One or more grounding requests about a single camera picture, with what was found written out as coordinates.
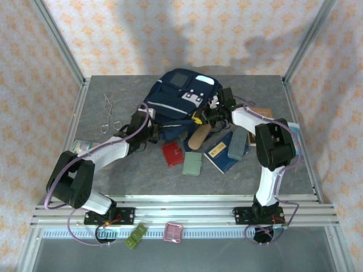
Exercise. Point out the aluminium rail beam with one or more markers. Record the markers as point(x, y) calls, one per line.
point(184, 211)

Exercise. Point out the grey felt pencil case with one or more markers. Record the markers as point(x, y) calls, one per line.
point(236, 144)

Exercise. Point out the dark blue book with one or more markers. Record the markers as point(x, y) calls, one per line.
point(218, 154)

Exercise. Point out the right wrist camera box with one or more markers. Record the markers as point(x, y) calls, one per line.
point(214, 102)

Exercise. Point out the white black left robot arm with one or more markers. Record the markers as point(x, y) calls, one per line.
point(110, 153)

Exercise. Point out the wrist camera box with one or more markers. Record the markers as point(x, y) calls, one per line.
point(214, 102)
point(150, 112)

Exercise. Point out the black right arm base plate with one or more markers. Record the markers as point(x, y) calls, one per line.
point(241, 215)

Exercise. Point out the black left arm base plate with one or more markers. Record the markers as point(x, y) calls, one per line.
point(127, 215)

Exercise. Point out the pink square box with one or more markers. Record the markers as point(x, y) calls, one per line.
point(173, 233)

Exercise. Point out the aluminium frame leg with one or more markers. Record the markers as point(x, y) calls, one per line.
point(337, 249)
point(28, 249)

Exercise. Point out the blue white wet wipes pack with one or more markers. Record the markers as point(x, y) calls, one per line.
point(296, 130)

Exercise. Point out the pale green snap wallet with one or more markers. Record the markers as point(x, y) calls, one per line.
point(192, 164)

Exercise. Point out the aluminium frame post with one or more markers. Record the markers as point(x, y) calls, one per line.
point(307, 42)
point(61, 42)

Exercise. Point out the green white plastic packet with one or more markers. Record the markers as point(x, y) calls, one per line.
point(82, 147)

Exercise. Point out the navy blue backpack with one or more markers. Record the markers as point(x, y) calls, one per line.
point(170, 99)

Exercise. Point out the tan pencil case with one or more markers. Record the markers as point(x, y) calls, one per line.
point(197, 139)

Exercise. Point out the aluminium table side rail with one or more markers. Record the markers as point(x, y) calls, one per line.
point(289, 96)
point(78, 113)

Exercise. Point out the red snap wallet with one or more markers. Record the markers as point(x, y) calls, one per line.
point(172, 154)

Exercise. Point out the olive green plastic block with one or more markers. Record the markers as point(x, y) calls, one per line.
point(136, 236)

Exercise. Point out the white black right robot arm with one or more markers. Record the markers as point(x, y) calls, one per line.
point(269, 187)

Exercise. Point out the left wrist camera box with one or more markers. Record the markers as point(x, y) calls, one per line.
point(150, 112)

